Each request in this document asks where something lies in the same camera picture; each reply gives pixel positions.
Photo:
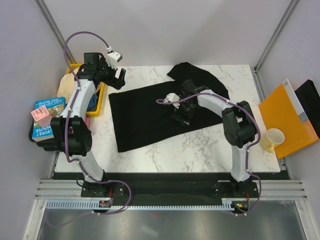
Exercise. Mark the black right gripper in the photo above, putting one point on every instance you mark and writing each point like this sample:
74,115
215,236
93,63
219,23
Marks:
178,114

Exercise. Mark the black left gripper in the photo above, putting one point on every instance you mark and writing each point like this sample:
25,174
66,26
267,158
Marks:
117,83

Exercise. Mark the black t shirt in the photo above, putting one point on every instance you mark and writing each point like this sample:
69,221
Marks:
140,121

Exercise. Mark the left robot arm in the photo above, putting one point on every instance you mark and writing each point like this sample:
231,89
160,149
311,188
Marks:
86,84

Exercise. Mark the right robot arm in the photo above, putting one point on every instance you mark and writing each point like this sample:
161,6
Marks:
239,126

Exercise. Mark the blue t shirt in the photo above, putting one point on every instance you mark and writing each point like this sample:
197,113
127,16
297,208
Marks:
93,101

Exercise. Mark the yellow plastic bin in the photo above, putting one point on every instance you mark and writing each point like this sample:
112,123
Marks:
100,93

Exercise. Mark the blue paperback book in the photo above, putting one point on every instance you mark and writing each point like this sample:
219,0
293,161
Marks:
56,106

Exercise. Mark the pink cube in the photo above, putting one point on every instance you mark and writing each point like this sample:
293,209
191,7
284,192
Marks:
42,117

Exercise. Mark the yellow mug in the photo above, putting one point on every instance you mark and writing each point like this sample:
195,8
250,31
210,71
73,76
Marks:
271,139

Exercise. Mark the orange folder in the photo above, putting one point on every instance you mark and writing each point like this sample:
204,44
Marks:
282,110

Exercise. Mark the black box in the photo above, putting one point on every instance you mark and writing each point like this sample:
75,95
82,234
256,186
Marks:
309,98

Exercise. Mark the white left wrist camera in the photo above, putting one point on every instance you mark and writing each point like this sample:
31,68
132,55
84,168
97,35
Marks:
113,58

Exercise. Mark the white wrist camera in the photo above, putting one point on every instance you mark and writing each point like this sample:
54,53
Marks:
174,99
113,58

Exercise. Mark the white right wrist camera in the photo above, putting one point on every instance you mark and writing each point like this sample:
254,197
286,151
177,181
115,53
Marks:
174,99

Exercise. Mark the white slotted cable duct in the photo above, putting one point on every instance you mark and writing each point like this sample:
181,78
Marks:
148,203

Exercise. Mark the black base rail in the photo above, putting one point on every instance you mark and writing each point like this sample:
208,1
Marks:
129,186

